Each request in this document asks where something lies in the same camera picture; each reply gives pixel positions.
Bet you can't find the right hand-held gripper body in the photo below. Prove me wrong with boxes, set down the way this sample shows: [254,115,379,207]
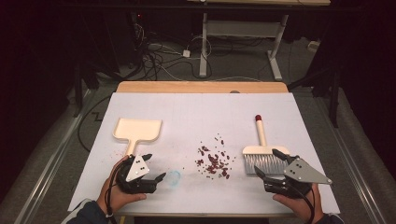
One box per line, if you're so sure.
[263,155,333,200]

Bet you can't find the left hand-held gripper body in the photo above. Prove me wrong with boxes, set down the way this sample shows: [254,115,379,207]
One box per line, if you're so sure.
[117,154,159,195]

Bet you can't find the cream plastic dustpan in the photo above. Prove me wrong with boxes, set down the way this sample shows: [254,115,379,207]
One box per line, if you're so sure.
[112,117,163,157]

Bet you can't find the cream hand brush grey bristles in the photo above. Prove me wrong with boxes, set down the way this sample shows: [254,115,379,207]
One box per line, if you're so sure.
[242,114,292,175]

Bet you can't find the person's right hand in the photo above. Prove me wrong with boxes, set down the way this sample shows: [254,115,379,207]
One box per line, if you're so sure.
[273,183,325,224]

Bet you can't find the person's left hand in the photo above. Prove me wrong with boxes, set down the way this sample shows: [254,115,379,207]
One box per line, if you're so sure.
[96,155,148,216]

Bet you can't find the scattered red beans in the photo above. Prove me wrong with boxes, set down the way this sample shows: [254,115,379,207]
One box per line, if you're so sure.
[194,133,237,181]

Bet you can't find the white table cover sheet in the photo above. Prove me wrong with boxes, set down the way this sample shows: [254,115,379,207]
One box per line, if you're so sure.
[67,91,341,217]

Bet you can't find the dark metal stand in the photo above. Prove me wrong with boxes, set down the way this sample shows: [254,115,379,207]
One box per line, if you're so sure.
[287,60,342,129]
[72,60,101,119]

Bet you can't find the wooden table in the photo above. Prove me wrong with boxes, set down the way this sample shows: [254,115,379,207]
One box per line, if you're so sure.
[115,80,290,94]

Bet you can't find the white socket box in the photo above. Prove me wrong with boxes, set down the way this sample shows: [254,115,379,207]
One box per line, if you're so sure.
[307,40,321,53]

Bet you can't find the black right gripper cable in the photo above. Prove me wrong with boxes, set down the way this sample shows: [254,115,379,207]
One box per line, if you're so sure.
[289,183,316,224]

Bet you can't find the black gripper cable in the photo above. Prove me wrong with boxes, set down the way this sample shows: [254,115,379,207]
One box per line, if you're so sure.
[104,160,126,224]
[289,183,316,224]

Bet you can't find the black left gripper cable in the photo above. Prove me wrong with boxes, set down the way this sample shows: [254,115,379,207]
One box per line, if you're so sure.
[104,160,126,224]

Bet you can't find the metal floor rail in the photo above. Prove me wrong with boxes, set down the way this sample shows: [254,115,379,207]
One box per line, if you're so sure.
[12,89,96,224]
[312,94,389,224]

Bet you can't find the black floor cable loop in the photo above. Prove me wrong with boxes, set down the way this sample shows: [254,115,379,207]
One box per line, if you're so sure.
[77,93,112,153]

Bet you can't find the tangle of black floor cables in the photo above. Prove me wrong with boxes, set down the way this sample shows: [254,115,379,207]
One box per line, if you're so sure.
[132,13,216,82]

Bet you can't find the white metal desk frame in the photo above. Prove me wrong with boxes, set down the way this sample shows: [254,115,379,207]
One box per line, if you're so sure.
[198,12,290,82]

